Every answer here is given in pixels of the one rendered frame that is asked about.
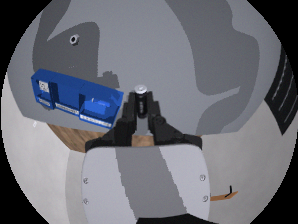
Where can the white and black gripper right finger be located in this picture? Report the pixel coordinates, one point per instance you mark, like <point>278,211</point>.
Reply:
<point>166,134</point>

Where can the blue battery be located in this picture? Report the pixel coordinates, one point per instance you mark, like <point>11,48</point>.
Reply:
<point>101,102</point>

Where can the white domino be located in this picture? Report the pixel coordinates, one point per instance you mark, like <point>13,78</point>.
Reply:
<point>44,86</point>

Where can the small silver hex nut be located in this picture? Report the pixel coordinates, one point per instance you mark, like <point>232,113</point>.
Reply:
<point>74,39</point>

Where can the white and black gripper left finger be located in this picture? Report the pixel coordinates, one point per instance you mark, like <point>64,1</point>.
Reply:
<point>123,131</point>

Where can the blue rack of labelled bins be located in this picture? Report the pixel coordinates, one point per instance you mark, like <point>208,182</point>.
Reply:
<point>62,90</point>

